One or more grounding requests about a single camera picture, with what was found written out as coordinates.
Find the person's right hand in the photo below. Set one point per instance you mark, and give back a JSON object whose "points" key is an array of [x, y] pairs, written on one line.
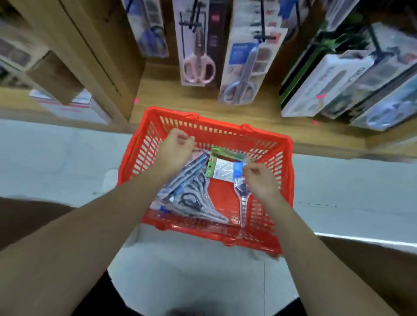
{"points": [[264, 182]]}

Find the person's left hand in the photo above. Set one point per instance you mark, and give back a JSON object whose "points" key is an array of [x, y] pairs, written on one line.
{"points": [[172, 153]]}

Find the person's right fingers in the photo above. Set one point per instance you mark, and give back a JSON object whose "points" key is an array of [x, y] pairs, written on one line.
{"points": [[250, 175]]}

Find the person's left fingers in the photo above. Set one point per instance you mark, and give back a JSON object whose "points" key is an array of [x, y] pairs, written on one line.
{"points": [[185, 138]]}

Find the clear utensil pack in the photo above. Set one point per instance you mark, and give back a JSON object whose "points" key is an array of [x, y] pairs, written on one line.
{"points": [[224, 170]]}

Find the person's left forearm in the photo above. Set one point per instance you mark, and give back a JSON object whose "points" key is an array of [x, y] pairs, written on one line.
{"points": [[81, 241]]}

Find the person's right forearm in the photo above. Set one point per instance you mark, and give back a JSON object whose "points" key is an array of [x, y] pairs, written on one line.
{"points": [[312, 260]]}

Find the green packet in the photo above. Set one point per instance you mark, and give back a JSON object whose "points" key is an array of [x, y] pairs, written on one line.
{"points": [[226, 153]]}

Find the wooden display shelf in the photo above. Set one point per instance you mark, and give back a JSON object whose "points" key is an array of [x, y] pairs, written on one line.
{"points": [[195, 104]]}

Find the red plastic shopping basket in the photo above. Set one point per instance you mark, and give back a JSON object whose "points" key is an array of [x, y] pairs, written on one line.
{"points": [[224, 239]]}

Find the pink scissors on white card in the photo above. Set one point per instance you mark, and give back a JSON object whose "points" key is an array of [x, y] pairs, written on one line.
{"points": [[195, 62]]}

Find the grey scissors on white card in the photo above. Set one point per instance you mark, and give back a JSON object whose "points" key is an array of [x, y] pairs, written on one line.
{"points": [[247, 65]]}

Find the black hanging package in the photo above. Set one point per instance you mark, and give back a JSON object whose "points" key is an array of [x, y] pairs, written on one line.
{"points": [[218, 32]]}

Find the white box with red stripe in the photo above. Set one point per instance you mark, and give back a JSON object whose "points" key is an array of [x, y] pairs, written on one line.
{"points": [[75, 109]]}

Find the blue tool in hanging pack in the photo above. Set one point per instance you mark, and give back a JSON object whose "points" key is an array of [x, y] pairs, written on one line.
{"points": [[148, 29]]}

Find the white product box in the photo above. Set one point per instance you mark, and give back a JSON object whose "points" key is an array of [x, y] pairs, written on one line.
{"points": [[322, 84]]}

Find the green and black package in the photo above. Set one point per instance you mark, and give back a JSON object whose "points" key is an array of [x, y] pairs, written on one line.
{"points": [[303, 68]]}

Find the pale blue product box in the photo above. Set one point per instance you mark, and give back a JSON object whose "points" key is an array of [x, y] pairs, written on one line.
{"points": [[387, 110]]}

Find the grey printed product box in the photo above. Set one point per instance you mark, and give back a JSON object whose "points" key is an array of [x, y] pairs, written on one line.
{"points": [[381, 65]]}

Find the person's black trousers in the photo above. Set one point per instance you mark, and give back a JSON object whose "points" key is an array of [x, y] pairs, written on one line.
{"points": [[107, 299]]}

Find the grey printed packages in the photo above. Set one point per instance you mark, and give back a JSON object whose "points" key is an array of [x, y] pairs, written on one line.
{"points": [[16, 48]]}

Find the wooden shelf post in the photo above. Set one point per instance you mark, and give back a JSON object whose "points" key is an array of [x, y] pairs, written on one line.
{"points": [[107, 48]]}

